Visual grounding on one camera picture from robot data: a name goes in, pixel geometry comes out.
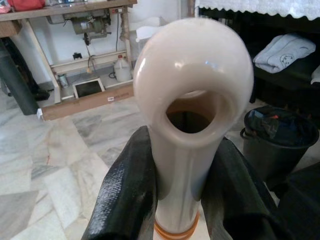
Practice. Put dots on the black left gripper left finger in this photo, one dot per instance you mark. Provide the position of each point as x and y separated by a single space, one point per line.
125 185

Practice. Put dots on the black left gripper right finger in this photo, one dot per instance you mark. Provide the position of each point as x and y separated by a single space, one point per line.
230 190

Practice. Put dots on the black plastic bucket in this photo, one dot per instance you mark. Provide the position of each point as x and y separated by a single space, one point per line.
270 157

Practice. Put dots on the dark clothes bundle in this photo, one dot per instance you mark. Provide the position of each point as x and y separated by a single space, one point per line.
275 125

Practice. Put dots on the long brown cardboard box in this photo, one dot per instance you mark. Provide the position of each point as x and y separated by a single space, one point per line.
87 102

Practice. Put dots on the white framed tablet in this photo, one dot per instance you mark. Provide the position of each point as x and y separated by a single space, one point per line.
87 88

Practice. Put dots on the white plastic jug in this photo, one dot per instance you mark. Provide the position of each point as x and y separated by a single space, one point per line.
122 71

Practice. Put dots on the black shelf unit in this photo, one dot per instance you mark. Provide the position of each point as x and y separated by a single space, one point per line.
275 82

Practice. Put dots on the small clear jar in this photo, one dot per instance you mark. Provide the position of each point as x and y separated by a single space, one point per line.
63 81

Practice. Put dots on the black plug adapter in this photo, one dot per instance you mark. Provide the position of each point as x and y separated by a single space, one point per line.
77 56

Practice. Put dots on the light blue folded towel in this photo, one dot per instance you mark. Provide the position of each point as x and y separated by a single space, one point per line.
282 55

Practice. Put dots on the dark green upright object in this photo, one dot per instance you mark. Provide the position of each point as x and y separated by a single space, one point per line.
15 82

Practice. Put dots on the white board sheet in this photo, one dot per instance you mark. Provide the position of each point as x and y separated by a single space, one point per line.
147 30

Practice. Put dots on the grey sewing machine motor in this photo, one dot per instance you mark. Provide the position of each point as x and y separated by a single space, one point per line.
85 25

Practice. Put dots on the wooden sewing table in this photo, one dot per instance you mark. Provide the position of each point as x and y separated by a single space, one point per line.
75 10

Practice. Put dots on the white lace cloth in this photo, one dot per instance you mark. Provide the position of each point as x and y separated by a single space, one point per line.
250 6

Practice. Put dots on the red bag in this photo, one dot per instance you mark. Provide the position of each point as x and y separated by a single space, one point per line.
27 4

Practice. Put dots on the white switch box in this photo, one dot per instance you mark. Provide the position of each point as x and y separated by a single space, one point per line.
116 10

